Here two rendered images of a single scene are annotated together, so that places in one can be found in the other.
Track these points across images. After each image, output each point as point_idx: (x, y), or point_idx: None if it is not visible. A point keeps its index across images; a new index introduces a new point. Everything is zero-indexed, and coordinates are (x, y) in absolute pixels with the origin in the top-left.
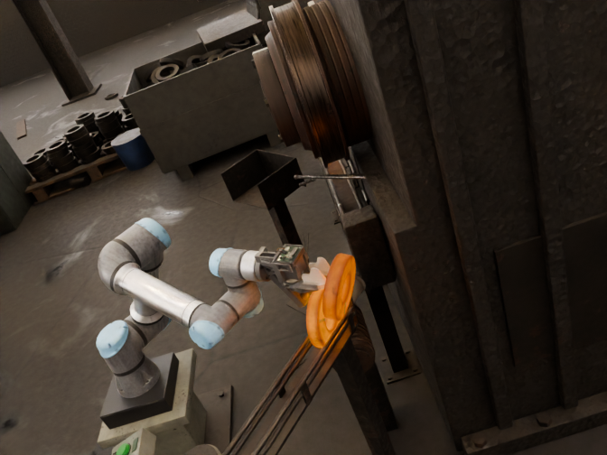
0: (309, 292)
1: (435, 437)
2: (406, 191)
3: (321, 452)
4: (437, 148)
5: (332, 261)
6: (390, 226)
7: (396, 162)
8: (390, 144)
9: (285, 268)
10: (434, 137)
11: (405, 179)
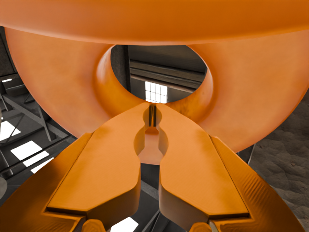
0: (49, 162)
1: None
2: (268, 137)
3: None
4: (245, 149)
5: (157, 164)
6: (304, 103)
7: (276, 175)
8: (277, 194)
9: None
10: (244, 158)
11: (252, 153)
